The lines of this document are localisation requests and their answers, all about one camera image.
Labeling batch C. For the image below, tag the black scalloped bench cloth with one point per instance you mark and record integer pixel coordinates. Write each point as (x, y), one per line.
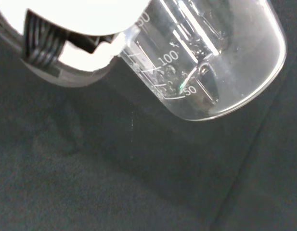
(114, 180)

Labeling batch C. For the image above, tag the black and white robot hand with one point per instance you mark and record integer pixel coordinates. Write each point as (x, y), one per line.
(78, 14)

